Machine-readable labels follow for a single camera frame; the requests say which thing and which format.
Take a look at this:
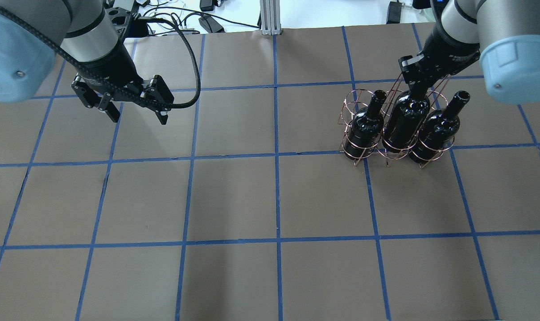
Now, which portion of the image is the wine bottle in basket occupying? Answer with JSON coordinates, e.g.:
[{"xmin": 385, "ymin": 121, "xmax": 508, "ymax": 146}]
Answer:
[
  {"xmin": 342, "ymin": 90, "xmax": 387, "ymax": 163},
  {"xmin": 408, "ymin": 90, "xmax": 471, "ymax": 165}
]

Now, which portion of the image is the wine bottle in basket right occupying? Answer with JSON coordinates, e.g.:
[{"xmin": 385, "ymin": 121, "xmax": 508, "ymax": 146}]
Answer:
[{"xmin": 408, "ymin": 90, "xmax": 471, "ymax": 165}]

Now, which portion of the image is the aluminium frame post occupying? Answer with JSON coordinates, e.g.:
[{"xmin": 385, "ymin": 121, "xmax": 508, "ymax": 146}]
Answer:
[{"xmin": 260, "ymin": 0, "xmax": 282, "ymax": 35}]

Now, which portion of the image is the copper wire wine basket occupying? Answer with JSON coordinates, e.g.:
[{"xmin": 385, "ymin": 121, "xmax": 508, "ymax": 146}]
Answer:
[{"xmin": 338, "ymin": 76, "xmax": 470, "ymax": 168}]

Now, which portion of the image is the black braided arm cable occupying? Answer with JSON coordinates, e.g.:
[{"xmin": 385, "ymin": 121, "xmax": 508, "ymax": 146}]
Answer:
[{"xmin": 0, "ymin": 0, "xmax": 202, "ymax": 110}]

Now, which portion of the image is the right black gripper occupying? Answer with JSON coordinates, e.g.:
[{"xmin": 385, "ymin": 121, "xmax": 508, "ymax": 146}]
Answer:
[{"xmin": 399, "ymin": 31, "xmax": 480, "ymax": 87}]

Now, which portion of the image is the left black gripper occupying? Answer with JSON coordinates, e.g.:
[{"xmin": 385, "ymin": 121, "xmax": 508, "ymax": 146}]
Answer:
[{"xmin": 71, "ymin": 45, "xmax": 174, "ymax": 125}]

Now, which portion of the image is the dark wine bottle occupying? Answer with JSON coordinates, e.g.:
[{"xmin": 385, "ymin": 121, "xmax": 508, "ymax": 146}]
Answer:
[{"xmin": 382, "ymin": 82, "xmax": 430, "ymax": 154}]

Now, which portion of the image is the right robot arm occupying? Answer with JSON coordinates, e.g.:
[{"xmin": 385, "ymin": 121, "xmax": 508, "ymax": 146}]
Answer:
[{"xmin": 399, "ymin": 0, "xmax": 540, "ymax": 104}]

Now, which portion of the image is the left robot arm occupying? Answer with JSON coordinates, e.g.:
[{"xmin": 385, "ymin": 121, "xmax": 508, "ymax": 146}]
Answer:
[{"xmin": 0, "ymin": 0, "xmax": 173, "ymax": 124}]

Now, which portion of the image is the black power adapter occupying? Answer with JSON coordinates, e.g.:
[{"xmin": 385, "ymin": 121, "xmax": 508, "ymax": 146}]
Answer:
[{"xmin": 198, "ymin": 16, "xmax": 225, "ymax": 34}]

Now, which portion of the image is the wine bottle in basket left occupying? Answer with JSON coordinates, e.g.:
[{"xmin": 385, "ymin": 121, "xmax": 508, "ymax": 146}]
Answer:
[{"xmin": 342, "ymin": 90, "xmax": 387, "ymax": 163}]

